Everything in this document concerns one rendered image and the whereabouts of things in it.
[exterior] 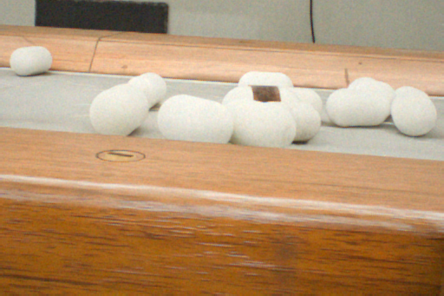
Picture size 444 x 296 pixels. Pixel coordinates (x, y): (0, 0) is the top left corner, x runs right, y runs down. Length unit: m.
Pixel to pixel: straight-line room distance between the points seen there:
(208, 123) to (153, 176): 0.12
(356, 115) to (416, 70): 0.16
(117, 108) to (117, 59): 0.23
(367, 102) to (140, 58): 0.21
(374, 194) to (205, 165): 0.04
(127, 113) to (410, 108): 0.13
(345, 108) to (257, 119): 0.08
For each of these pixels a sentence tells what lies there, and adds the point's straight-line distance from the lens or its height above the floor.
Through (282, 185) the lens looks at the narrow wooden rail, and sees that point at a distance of 0.16.
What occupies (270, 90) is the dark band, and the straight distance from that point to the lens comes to 0.33.
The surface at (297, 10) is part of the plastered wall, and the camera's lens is 2.40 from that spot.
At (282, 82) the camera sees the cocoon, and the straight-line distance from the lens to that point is 0.42.
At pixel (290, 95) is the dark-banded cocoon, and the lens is 0.33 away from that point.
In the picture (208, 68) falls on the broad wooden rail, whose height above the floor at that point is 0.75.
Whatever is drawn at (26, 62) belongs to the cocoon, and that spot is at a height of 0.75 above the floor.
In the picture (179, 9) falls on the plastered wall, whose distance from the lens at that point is 2.41.
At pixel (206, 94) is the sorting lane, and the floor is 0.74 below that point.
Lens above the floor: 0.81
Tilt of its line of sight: 10 degrees down
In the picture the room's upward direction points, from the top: 3 degrees clockwise
